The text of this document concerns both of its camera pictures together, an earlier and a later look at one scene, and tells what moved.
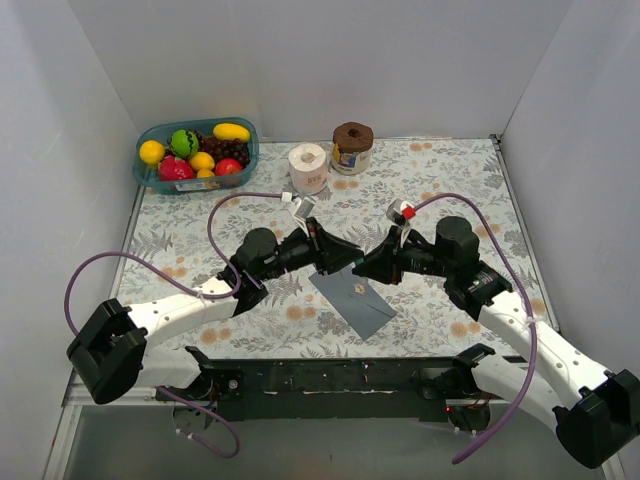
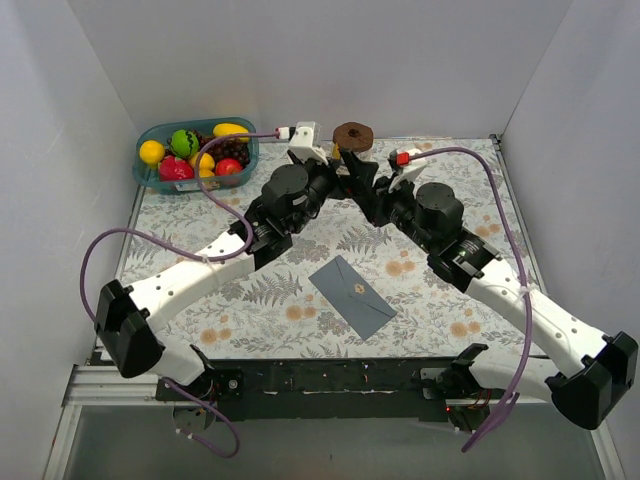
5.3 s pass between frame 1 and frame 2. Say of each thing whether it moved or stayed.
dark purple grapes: stayed
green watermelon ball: stayed
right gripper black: moved
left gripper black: moved
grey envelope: stayed
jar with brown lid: stayed
